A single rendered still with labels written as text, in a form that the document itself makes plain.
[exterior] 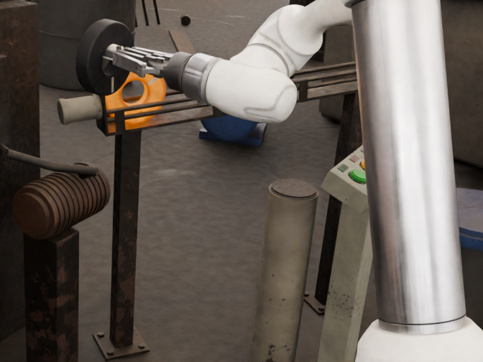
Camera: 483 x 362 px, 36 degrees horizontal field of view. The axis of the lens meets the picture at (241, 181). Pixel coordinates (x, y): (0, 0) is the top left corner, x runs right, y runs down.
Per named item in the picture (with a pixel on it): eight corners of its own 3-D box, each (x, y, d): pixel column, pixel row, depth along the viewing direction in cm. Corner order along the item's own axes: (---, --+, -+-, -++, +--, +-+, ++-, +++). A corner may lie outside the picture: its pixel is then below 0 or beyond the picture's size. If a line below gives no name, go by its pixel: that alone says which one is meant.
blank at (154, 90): (121, 133, 179) (126, 138, 176) (85, 83, 170) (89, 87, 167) (173, 95, 181) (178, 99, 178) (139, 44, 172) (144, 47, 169)
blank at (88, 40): (73, 27, 143) (87, 31, 142) (123, 11, 155) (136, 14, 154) (75, 102, 150) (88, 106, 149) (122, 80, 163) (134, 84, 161)
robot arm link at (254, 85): (207, 121, 142) (240, 79, 150) (279, 143, 136) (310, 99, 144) (199, 77, 135) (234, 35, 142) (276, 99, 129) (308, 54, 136)
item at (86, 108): (58, 120, 172) (55, 95, 169) (96, 114, 176) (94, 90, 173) (65, 128, 167) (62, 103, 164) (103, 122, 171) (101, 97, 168)
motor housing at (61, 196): (12, 381, 183) (6, 180, 162) (71, 337, 201) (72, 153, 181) (53, 400, 178) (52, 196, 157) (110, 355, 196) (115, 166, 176)
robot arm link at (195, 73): (225, 100, 147) (200, 92, 149) (231, 55, 143) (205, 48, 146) (201, 110, 139) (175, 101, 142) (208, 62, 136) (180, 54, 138)
